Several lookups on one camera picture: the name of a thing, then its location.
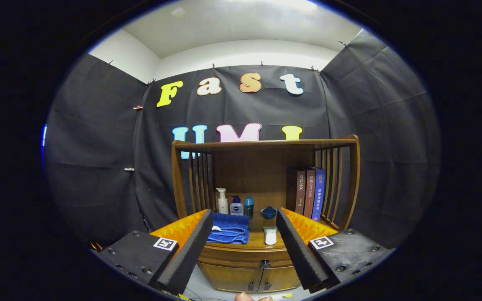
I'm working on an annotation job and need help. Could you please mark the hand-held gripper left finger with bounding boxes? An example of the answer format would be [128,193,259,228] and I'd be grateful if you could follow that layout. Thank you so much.
[97,209,214,295]

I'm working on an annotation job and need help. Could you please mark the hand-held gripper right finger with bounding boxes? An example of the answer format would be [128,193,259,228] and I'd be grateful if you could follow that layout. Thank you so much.
[275,208,395,293]

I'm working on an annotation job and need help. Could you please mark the wooden cabinet door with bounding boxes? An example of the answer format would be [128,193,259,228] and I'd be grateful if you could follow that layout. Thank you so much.
[197,263,263,293]
[260,264,302,292]

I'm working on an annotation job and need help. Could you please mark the wooden countertop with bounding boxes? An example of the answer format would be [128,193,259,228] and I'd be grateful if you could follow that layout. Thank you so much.
[201,205,338,250]

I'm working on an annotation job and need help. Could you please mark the wooden cabinet with shelf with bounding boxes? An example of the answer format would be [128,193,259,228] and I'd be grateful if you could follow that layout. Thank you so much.
[171,134,361,293]

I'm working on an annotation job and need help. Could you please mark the folded blue towel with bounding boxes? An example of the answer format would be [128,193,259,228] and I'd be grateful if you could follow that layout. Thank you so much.
[205,212,250,245]

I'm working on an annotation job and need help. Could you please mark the white pump bottle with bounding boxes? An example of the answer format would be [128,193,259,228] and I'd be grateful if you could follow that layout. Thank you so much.
[216,188,229,214]

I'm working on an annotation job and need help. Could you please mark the reddish brown book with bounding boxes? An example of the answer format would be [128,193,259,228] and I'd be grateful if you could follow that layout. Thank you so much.
[303,168,316,219]

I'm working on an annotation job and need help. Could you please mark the dark brown book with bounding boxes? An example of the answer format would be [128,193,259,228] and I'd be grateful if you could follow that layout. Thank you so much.
[286,168,306,215]

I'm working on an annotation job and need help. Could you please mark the blue book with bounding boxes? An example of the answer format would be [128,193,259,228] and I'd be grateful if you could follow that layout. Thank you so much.
[312,167,326,222]

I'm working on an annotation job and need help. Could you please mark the white bottle with blue cap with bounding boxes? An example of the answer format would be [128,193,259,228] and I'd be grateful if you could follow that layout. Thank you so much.
[230,195,244,216]

